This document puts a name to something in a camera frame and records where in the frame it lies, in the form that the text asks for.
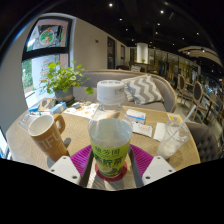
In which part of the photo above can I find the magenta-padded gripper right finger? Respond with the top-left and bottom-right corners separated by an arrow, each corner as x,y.
127,143 -> 177,189

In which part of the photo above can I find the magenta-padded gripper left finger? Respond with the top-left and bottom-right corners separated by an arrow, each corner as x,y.
49,143 -> 98,189

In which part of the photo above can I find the green-labelled clear drink bottle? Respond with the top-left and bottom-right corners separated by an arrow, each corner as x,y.
87,79 -> 134,179

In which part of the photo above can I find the clear plastic cup with straw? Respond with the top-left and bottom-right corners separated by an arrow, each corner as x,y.
156,104 -> 198,161

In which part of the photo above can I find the brown ceramic mug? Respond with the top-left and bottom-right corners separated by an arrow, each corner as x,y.
27,113 -> 71,163

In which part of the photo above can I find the white paper napkin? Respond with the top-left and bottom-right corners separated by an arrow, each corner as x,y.
153,121 -> 167,142

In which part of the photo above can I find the white printed leaflet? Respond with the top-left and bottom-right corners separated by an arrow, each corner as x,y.
131,121 -> 154,138

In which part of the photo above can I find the yellow white card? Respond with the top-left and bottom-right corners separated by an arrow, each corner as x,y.
166,112 -> 184,124

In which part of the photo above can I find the teal tissue pack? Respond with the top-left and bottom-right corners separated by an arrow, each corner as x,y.
49,101 -> 67,116

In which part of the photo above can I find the brown card with heart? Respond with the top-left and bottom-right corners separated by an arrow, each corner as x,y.
38,98 -> 57,113

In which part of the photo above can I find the small blue white packet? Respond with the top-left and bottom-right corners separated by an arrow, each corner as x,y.
28,104 -> 40,114

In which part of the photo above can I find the grey white chevron cushion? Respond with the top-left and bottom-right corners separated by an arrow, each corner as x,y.
120,74 -> 165,105

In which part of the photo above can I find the group of dining chairs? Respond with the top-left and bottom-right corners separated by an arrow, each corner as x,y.
174,73 -> 224,126

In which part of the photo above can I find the potted green leafy plant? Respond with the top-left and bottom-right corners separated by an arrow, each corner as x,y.
39,60 -> 95,104

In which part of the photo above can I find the grey wood-framed sofa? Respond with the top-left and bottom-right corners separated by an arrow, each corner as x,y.
71,68 -> 178,113

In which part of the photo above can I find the framed food poster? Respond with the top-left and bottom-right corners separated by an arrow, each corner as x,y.
25,18 -> 73,53

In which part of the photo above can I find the group of ceiling spotlights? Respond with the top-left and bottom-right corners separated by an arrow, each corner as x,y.
106,2 -> 208,54

